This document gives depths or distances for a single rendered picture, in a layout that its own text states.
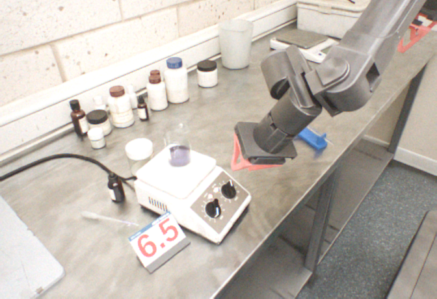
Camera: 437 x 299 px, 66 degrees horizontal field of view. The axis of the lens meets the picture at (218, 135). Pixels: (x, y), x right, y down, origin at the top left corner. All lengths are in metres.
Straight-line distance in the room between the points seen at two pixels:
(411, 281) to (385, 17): 0.85
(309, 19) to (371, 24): 1.16
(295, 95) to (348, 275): 1.18
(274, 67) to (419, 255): 0.88
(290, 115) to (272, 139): 0.06
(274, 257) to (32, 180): 0.96
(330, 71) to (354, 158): 1.55
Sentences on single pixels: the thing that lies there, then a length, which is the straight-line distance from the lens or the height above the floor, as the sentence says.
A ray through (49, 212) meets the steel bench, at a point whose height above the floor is 0.75.
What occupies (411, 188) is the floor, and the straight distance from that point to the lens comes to 2.05.
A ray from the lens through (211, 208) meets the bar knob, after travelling 0.63.
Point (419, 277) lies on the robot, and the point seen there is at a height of 0.37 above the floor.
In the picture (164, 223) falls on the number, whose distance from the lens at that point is 0.65.
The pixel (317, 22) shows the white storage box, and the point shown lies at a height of 0.80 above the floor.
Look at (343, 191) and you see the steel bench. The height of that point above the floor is 0.08.
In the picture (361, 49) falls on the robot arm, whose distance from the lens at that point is 0.48.
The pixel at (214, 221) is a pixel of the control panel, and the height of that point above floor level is 0.79.
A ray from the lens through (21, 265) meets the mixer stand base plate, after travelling 0.71.
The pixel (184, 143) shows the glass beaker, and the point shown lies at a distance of 0.63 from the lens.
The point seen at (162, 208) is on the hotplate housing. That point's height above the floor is 0.78.
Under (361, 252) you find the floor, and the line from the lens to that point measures 1.66.
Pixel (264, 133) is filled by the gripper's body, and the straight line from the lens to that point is 0.52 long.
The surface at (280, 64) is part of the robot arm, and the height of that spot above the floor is 1.07.
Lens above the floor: 1.27
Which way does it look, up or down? 36 degrees down
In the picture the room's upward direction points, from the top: 2 degrees counter-clockwise
